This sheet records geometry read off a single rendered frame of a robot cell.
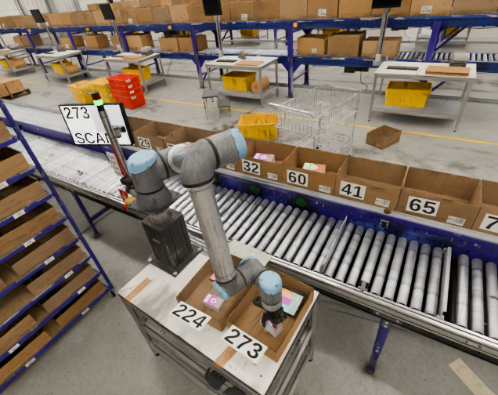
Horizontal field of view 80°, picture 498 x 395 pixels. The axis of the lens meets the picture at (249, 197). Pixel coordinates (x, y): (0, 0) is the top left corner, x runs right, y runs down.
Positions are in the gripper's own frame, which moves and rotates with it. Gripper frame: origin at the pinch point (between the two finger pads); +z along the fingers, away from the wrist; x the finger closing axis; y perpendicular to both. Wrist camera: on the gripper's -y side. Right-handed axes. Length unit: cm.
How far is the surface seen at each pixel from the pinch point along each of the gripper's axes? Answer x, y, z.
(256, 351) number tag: -16.3, 6.9, -7.7
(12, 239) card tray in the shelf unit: -73, -146, -20
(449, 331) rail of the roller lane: 56, 63, 5
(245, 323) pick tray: -7.1, -10.6, 2.5
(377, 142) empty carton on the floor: 333, -97, 70
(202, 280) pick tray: -5.8, -48.0, 2.7
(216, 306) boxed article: -12.0, -26.6, -1.5
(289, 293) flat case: 19.5, -4.0, 0.0
